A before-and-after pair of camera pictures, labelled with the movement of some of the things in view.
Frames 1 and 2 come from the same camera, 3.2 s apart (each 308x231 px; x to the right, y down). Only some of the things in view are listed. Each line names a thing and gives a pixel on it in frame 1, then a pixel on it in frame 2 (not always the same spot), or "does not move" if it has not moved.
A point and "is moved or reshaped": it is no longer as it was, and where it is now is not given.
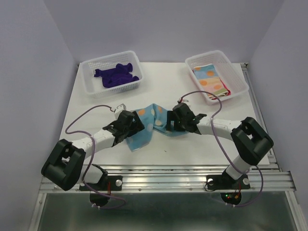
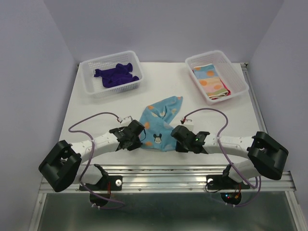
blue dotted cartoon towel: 153,117 is moved or reshaped
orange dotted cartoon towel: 208,76 does not move
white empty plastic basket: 230,77 does not move
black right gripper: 171,116 -> 179,148
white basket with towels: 111,74 does not move
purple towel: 121,74 does not move
